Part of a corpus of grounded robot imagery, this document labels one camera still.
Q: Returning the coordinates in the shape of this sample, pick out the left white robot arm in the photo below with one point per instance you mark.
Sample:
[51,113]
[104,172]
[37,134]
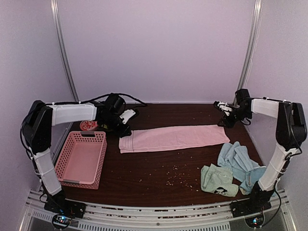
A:
[36,128]

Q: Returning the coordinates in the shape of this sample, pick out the aluminium front rail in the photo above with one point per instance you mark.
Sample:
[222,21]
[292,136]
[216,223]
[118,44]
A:
[210,217]

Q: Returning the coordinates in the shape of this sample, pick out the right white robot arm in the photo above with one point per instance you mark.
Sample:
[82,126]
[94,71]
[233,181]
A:
[291,132]

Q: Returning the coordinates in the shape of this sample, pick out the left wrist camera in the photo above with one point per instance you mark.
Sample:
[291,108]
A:
[128,114]

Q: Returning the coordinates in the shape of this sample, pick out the blue towel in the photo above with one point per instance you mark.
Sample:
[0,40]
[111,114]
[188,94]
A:
[236,158]

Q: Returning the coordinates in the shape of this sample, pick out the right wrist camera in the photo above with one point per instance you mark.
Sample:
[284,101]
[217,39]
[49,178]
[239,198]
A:
[224,107]

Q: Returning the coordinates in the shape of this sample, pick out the pink towel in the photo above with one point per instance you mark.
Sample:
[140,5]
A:
[172,138]

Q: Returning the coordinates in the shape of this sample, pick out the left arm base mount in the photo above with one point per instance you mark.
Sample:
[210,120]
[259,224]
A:
[64,216]

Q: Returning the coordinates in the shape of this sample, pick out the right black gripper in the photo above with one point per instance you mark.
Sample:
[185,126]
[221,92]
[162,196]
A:
[229,123]

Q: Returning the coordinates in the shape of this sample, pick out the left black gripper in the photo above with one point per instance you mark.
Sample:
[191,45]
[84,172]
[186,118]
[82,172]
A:
[123,133]

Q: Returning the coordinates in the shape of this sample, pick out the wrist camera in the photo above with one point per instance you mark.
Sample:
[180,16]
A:
[128,114]
[224,107]

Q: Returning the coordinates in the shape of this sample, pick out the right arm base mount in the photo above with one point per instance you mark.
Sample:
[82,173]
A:
[251,209]

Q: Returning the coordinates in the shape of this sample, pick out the green towel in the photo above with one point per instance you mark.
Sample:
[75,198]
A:
[218,180]

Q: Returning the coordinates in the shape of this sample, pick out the left aluminium frame post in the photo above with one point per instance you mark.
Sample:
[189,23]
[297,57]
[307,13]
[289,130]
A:
[63,54]

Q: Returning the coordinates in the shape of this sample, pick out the pink plastic basket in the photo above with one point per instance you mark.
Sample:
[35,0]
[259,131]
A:
[81,159]

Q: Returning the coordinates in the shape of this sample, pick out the aluminium frame post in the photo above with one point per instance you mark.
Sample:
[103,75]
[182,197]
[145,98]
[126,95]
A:
[251,45]
[63,54]

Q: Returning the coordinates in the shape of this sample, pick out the right aluminium frame post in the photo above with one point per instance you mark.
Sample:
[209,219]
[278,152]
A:
[251,45]

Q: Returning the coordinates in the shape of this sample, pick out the red patterned bowl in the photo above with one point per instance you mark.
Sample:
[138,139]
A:
[88,125]

